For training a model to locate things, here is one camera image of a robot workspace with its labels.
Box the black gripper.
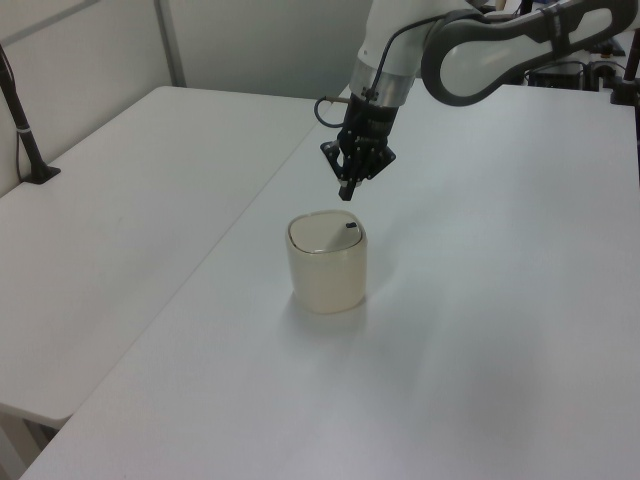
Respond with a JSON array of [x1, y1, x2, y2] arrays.
[[319, 93, 400, 202]]

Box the dark background equipment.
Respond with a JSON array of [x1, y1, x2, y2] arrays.
[[523, 43, 632, 94]]

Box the white side table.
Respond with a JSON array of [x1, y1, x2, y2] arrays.
[[0, 84, 350, 480]]

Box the black slanted pole with clamp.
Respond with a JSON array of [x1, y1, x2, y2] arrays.
[[608, 27, 640, 107]]

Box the thin gripper cable loop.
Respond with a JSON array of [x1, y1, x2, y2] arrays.
[[314, 94, 352, 129]]

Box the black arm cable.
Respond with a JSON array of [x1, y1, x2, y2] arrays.
[[372, 13, 451, 101]]

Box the grey partition post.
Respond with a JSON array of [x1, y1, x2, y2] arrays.
[[153, 0, 188, 89]]

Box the black camera pole with clamp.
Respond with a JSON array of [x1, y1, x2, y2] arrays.
[[0, 42, 63, 186]]

